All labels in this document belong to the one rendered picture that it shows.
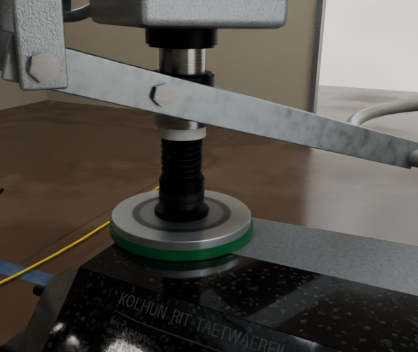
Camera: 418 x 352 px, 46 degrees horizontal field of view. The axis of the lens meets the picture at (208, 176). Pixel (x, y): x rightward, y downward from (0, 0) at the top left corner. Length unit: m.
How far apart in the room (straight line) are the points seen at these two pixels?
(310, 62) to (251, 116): 4.80
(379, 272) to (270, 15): 0.36
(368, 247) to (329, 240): 0.05
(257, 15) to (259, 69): 5.02
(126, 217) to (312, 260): 0.28
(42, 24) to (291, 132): 0.38
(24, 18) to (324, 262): 0.47
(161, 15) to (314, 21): 4.93
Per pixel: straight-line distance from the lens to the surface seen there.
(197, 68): 0.68
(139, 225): 0.71
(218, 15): 0.60
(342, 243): 0.76
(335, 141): 0.81
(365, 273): 0.68
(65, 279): 0.70
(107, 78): 0.60
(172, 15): 0.58
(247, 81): 5.71
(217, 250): 0.68
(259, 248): 0.71
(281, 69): 5.57
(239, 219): 0.73
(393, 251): 0.76
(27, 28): 0.56
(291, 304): 0.59
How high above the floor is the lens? 1.19
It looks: 18 degrees down
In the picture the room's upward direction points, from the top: 1 degrees clockwise
